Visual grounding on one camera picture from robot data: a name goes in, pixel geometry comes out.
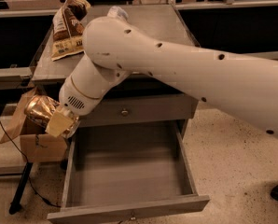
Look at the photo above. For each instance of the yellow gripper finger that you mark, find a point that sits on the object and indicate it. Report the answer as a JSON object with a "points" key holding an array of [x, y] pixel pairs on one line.
{"points": [[60, 122]]}

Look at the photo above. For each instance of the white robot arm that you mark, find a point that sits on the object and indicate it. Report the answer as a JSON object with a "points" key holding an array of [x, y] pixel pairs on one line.
{"points": [[243, 86]]}

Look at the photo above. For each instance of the round top drawer knob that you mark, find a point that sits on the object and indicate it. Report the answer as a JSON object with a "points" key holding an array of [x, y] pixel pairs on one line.
{"points": [[125, 112]]}

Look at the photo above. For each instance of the open grey middle drawer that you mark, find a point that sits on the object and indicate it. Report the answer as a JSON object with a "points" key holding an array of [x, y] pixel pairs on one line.
{"points": [[114, 171]]}

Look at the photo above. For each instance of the cardboard box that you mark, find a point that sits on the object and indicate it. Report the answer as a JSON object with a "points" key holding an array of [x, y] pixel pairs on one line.
{"points": [[35, 144]]}

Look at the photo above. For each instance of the black stand leg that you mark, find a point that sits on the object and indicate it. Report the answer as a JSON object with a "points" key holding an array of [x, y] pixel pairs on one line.
{"points": [[15, 205]]}

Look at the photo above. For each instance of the brown chip bag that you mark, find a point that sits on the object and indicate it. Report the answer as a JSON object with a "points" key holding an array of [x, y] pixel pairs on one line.
{"points": [[68, 29]]}

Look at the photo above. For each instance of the clear plastic water bottle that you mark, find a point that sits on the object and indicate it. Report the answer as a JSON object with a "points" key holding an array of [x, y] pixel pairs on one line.
{"points": [[117, 12]]}

